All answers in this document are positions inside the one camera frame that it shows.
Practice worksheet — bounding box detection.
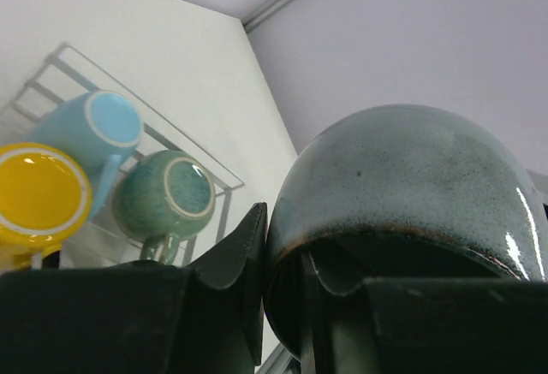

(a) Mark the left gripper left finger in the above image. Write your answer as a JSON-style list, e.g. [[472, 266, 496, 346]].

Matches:
[[1, 203, 267, 373]]

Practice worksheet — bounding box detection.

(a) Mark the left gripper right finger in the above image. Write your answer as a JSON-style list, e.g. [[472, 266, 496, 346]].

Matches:
[[300, 252, 547, 373]]

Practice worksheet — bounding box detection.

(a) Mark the teal speckled ceramic mug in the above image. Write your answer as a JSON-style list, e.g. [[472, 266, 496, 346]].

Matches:
[[112, 150, 216, 265]]

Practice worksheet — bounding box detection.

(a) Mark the dark grey glazed mug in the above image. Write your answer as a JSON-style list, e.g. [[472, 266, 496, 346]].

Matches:
[[264, 104, 547, 356]]

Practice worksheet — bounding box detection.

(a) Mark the yellow enamel mug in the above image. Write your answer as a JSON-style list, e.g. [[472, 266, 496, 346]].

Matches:
[[1, 142, 92, 272]]

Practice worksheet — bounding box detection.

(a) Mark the light blue mug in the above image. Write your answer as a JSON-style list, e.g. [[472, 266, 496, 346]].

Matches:
[[25, 91, 144, 218]]

